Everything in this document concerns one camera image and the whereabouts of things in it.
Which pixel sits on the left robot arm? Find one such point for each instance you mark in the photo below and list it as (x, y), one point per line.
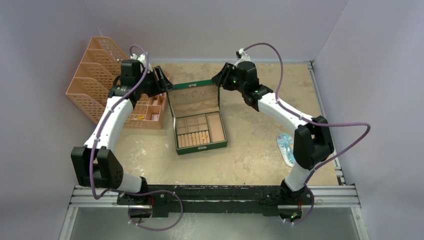
(94, 162)

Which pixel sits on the green jewelry box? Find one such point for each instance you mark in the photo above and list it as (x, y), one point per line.
(196, 117)

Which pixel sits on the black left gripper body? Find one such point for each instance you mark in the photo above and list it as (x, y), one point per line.
(151, 86)

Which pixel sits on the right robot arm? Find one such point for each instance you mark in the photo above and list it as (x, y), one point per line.
(313, 143)

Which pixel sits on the blue white oval dish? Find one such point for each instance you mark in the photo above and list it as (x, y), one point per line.
(285, 143)

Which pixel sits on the orange mesh file organizer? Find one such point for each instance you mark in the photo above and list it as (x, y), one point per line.
(94, 77)

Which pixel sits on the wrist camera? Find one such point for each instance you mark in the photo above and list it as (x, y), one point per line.
(144, 59)
(242, 56)

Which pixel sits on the aluminium frame rail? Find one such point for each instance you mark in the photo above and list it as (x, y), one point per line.
(323, 100)

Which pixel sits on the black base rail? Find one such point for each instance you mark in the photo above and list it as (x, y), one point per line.
(267, 200)

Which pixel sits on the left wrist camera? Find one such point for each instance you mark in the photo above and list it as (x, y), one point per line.
(144, 59)

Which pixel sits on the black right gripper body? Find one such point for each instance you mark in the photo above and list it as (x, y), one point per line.
(233, 83)

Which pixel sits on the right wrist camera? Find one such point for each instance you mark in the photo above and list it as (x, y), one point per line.
(242, 56)

